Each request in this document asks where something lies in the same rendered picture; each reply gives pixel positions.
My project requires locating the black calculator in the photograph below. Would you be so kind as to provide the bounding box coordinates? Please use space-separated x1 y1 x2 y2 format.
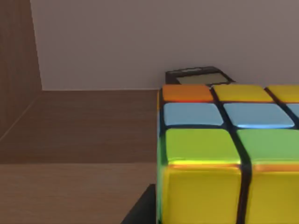
165 66 236 85

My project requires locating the wooden shelf unit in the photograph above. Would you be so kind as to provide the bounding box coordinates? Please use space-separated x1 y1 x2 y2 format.
0 0 162 224

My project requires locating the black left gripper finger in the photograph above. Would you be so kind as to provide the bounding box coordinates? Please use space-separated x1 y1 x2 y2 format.
120 183 157 224

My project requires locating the multicoloured puzzle cube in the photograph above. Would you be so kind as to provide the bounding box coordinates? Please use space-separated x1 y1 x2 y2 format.
156 84 299 224

